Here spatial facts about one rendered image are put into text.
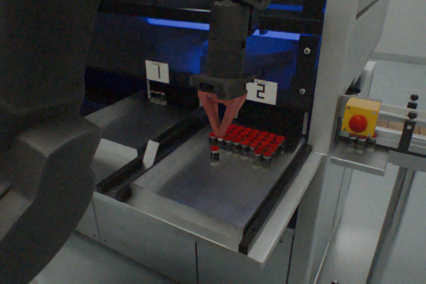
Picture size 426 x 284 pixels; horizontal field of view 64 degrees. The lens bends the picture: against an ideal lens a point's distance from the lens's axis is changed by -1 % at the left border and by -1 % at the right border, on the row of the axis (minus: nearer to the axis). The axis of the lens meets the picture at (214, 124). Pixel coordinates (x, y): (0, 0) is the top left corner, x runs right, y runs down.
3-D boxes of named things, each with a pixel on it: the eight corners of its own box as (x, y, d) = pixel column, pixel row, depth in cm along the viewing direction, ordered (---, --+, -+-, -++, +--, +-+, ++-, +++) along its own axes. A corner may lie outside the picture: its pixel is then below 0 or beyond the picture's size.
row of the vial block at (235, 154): (212, 146, 92) (212, 131, 90) (275, 164, 84) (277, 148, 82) (207, 149, 90) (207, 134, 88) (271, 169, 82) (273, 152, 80)
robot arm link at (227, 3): (206, -5, 48) (246, -2, 47) (219, -2, 54) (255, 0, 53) (203, 45, 50) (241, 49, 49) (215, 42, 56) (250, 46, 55)
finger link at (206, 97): (249, 132, 59) (255, 78, 56) (230, 144, 53) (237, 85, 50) (214, 124, 62) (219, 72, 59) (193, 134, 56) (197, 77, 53)
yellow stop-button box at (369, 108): (346, 120, 89) (351, 94, 85) (376, 126, 85) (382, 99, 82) (340, 132, 83) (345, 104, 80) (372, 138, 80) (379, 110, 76)
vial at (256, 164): (254, 163, 84) (255, 147, 82) (263, 166, 83) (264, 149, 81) (251, 168, 82) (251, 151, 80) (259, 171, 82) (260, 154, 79)
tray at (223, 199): (212, 132, 99) (212, 122, 98) (300, 155, 88) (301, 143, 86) (131, 197, 73) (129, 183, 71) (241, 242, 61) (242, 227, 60)
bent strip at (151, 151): (151, 160, 86) (149, 140, 83) (161, 163, 85) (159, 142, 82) (110, 190, 75) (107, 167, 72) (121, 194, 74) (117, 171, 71)
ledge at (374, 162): (340, 140, 99) (341, 134, 98) (389, 151, 94) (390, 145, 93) (329, 162, 88) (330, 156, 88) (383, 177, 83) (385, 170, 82)
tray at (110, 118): (145, 98, 123) (144, 88, 122) (208, 112, 112) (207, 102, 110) (67, 137, 97) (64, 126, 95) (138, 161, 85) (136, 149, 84)
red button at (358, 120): (349, 125, 82) (352, 110, 80) (367, 129, 80) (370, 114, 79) (346, 132, 79) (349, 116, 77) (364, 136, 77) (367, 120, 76)
